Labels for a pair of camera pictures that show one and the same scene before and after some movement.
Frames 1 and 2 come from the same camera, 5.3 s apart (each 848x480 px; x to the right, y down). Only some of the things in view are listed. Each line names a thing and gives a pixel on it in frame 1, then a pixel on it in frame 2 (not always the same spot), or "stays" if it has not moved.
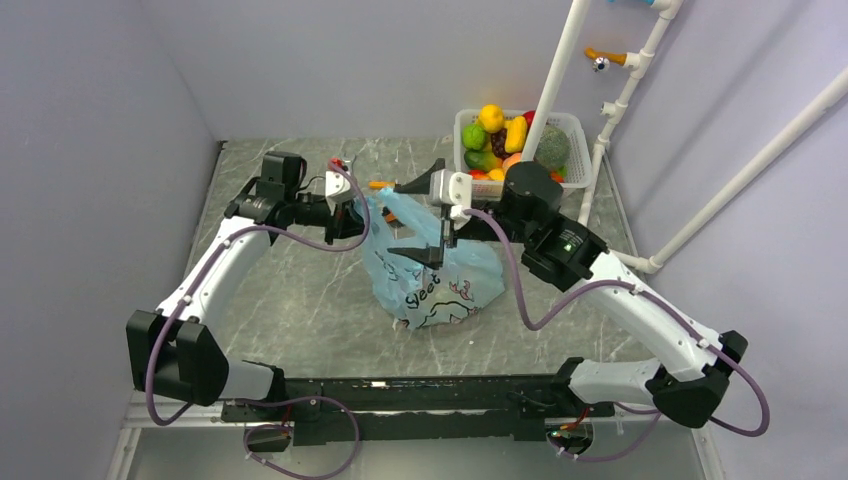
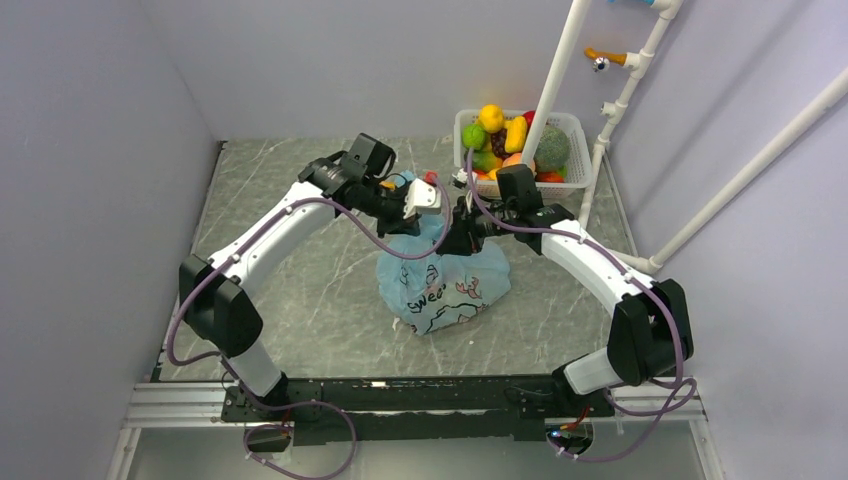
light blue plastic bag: [417, 294] stays
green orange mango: [482, 160] stays
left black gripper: [346, 222] → [398, 224]
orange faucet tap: [602, 59] stays
